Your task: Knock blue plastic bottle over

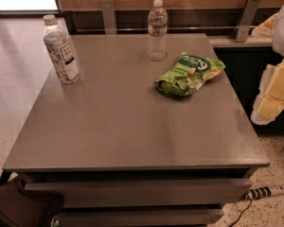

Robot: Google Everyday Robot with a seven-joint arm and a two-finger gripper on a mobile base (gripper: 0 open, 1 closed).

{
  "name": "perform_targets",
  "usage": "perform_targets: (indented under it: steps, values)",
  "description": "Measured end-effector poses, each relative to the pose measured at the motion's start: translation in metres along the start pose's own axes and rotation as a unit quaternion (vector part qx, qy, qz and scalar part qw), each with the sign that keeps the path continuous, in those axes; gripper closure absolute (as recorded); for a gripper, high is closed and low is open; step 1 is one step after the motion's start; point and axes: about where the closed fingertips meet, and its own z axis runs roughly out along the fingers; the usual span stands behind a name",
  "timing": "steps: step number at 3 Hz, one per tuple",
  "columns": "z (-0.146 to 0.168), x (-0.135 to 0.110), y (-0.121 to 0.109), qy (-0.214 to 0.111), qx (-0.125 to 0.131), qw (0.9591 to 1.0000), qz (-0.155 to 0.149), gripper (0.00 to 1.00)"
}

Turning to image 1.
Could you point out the white power strip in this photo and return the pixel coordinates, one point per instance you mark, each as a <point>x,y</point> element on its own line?
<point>263,192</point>

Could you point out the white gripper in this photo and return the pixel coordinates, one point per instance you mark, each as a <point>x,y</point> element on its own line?
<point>270,101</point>

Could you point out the grey drawer cabinet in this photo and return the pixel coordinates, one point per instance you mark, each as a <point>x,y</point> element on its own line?
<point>143,203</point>

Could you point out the right metal wall bracket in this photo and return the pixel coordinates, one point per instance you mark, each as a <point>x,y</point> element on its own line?
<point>241,31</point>

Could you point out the left metal wall bracket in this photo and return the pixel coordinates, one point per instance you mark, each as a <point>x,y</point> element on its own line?
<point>108,15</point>

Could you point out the metal wall bracket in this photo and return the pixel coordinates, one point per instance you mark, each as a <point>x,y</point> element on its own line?
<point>241,31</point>
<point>108,15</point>

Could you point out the blue labelled plastic bottle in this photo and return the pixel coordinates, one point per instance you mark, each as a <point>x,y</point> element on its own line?
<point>60,50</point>

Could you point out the green snack bag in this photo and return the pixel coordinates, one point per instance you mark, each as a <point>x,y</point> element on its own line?
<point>188,75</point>

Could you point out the clear plastic water bottle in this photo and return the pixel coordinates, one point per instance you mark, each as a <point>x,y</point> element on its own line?
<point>157,31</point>

